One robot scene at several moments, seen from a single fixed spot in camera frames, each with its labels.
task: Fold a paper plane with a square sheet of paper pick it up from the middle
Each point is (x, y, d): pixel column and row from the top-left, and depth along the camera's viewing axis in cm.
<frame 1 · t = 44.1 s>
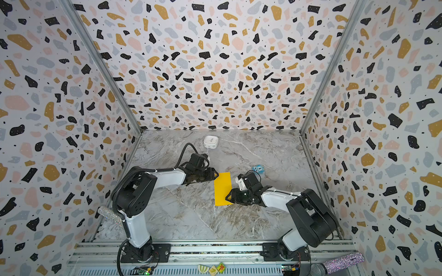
left hand: (216, 173, 95), fingers open
right hand: (226, 196, 87), fingers open
blue owl toy block: (259, 168, 102), point 2 cm above the table

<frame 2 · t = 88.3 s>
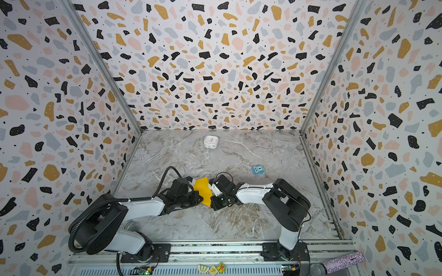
left hand: (203, 196, 88), fingers closed
right hand: (207, 204, 86), fingers closed
the named things where they were.

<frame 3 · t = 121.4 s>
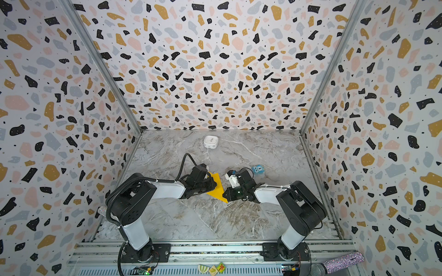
left hand: (218, 182, 93), fingers closed
right hand: (220, 193, 88), fingers closed
the named things where they were.

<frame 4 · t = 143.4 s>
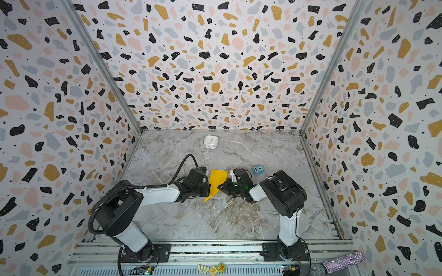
left hand: (211, 187, 91), fingers closed
right hand: (214, 184, 91), fingers closed
the named things where they were.

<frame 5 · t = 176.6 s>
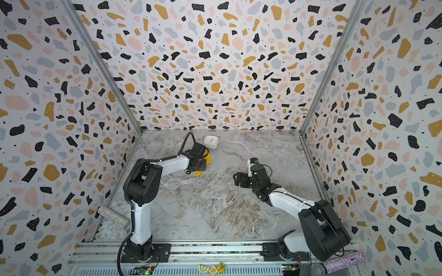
left hand: (201, 163, 102), fingers closed
right hand: (237, 173, 88), fingers open
glitter microphone left: (113, 217, 82), point 4 cm above the table
